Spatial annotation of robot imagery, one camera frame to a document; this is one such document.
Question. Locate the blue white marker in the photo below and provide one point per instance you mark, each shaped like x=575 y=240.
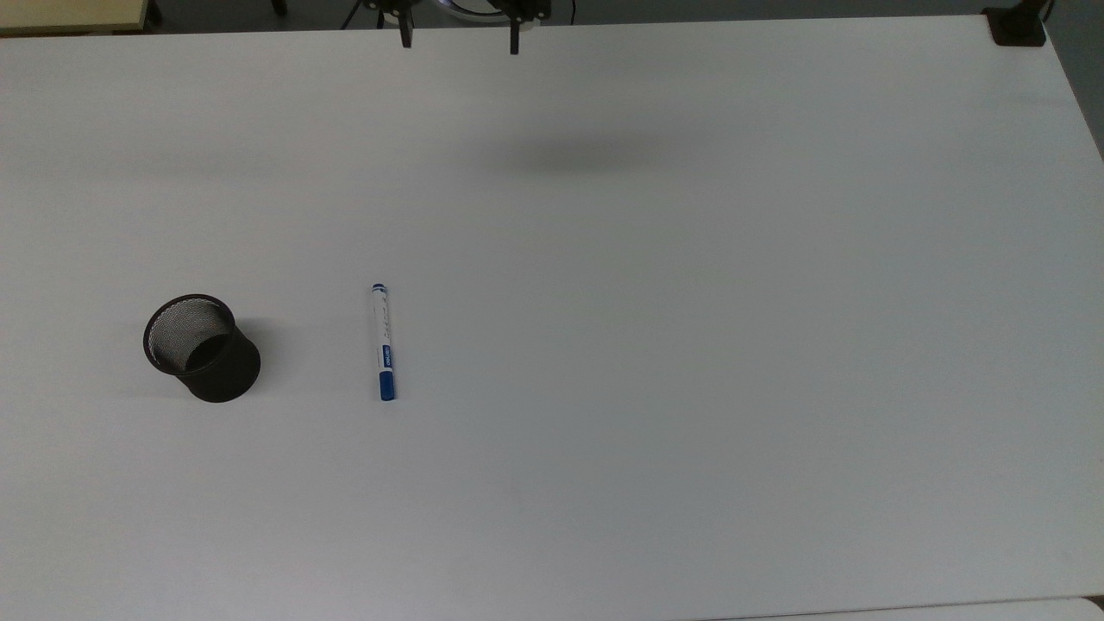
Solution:
x=384 y=345

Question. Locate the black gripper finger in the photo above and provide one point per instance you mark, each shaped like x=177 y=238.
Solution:
x=515 y=34
x=405 y=30

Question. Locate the black table clamp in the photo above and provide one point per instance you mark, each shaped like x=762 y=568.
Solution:
x=1016 y=26

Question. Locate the black tripod leg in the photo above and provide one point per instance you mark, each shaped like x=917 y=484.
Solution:
x=352 y=13

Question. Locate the black mesh pen cup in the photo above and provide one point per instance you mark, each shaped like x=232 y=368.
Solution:
x=226 y=373

